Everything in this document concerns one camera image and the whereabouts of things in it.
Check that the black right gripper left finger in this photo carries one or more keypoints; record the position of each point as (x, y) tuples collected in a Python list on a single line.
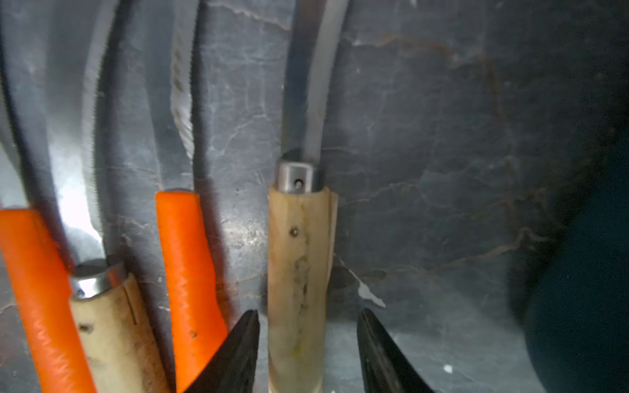
[(233, 367)]

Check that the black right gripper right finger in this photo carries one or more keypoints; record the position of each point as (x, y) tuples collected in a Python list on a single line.
[(384, 367)]

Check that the orange handle sickle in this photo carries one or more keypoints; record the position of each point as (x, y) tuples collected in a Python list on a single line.
[(197, 325), (40, 285)]

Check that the wooden handle sickle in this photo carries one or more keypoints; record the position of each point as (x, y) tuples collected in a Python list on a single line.
[(105, 302), (302, 209)]

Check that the teal plastic storage box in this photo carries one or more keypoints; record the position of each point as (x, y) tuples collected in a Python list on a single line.
[(576, 324)]

